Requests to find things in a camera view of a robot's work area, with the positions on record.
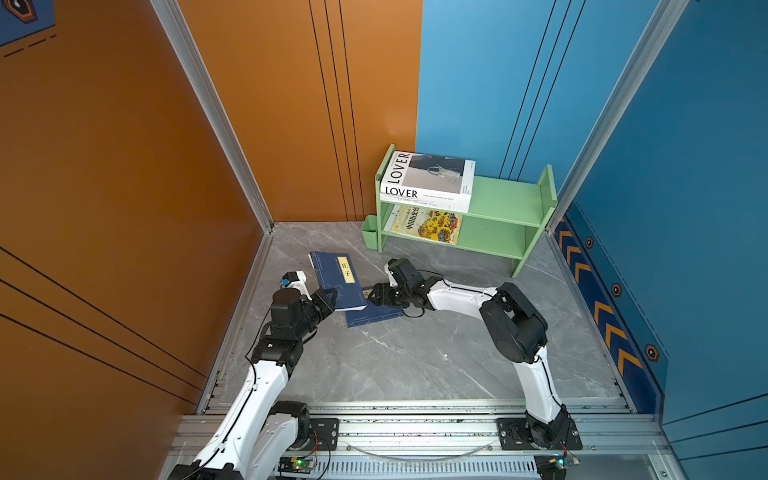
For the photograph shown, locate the white book with brown pattern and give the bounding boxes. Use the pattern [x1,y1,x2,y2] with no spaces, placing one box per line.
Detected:
[379,196,469,214]

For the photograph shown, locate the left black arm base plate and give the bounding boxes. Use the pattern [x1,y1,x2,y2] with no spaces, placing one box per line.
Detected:
[289,417,340,451]

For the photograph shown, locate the white LOVER book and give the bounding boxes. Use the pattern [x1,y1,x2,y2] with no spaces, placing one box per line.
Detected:
[379,150,476,206]

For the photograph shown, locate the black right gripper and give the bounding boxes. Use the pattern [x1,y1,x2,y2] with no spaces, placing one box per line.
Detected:
[365,283,411,308]

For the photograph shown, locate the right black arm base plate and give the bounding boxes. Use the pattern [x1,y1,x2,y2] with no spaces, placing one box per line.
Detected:
[496,416,583,451]

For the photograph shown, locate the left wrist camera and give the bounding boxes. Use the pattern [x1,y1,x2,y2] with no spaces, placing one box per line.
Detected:
[280,270,310,298]

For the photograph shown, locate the left green circuit board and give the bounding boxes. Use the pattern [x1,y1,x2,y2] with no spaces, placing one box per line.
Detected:
[275,455,318,479]

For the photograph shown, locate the green circuit board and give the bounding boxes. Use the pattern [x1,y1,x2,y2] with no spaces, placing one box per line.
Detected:
[534,455,581,480]
[275,455,318,479]

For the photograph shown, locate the small green box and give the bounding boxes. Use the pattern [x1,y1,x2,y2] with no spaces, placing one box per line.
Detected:
[361,215,379,250]

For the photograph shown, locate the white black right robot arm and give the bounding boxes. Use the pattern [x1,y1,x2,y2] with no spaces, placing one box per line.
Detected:
[368,258,572,449]

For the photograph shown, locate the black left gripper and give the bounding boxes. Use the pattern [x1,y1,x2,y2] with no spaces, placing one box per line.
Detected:
[292,287,336,343]

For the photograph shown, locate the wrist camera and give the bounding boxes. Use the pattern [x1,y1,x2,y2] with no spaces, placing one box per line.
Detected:
[385,259,399,288]
[280,270,310,298]

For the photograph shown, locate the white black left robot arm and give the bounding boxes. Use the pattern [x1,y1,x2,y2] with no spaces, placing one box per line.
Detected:
[169,287,338,479]

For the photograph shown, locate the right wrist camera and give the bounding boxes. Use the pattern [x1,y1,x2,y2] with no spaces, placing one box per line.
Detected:
[385,259,399,288]

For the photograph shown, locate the yellow illustrated Chinese book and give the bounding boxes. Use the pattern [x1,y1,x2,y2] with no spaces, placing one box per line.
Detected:
[384,205,463,246]

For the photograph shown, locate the right green circuit board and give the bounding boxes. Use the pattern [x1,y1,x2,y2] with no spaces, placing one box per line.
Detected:
[534,455,581,480]

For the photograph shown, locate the aluminium mounting rail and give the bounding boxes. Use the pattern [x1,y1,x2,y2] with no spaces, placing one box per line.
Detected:
[170,398,670,457]

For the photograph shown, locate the green wooden two-tier shelf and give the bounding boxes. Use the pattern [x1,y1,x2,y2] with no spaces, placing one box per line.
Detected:
[373,165,558,279]

